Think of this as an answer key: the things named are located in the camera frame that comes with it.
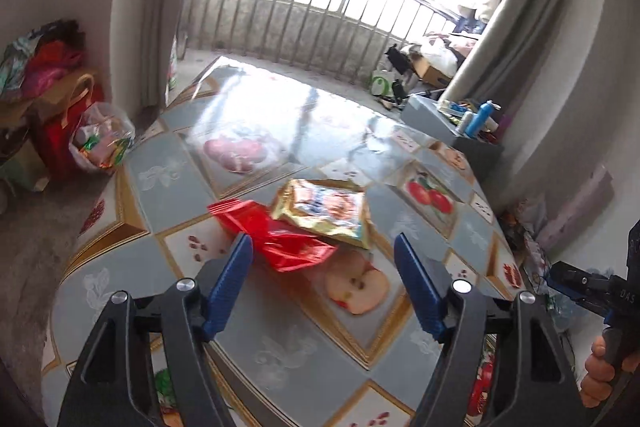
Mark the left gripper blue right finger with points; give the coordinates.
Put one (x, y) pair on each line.
(428, 301)

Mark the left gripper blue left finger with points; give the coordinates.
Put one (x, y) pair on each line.
(221, 298)

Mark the red foil wrapper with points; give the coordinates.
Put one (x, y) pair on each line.
(284, 247)

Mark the gold biscuit packet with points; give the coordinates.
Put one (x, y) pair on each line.
(335, 209)

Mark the right hand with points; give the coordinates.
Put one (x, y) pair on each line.
(596, 386)

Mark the pink rolled mat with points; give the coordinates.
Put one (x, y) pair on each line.
(575, 208)

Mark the fruit pattern tablecloth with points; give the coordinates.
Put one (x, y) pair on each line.
(323, 333)

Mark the grey low cabinet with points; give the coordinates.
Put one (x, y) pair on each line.
(421, 113)

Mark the clear bag with snacks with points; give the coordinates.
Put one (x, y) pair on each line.
(102, 138)

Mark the blue bottle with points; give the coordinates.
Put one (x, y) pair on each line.
(482, 120)

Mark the cardboard box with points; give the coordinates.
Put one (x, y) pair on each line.
(428, 73)

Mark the red gift bag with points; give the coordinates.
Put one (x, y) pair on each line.
(58, 112)

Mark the grey curtain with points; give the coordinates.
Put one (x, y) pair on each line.
(509, 41)

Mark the balcony metal railing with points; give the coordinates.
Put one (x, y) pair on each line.
(345, 39)

